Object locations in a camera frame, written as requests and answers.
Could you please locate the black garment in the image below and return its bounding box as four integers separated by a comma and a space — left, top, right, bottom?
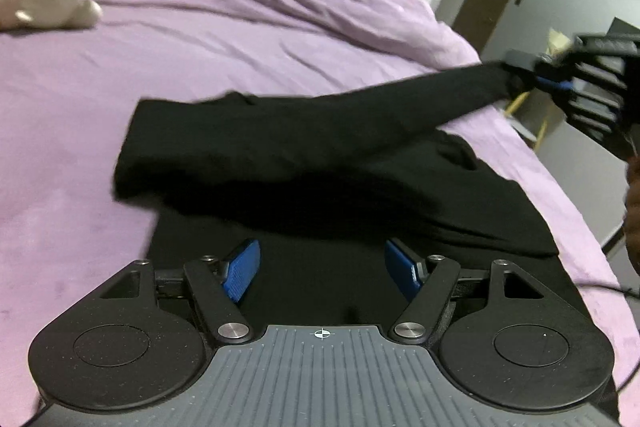
113, 63, 584, 329

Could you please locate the wrapped flower bouquet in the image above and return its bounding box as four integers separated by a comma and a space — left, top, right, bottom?
546, 28, 573, 57

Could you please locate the yellow-legged side table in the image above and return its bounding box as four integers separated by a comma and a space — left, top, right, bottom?
502, 90, 551, 152

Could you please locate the black monitor screen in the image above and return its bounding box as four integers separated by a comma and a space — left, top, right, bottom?
608, 17, 640, 36

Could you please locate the purple bed blanket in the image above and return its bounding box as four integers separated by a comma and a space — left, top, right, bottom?
0, 0, 637, 427

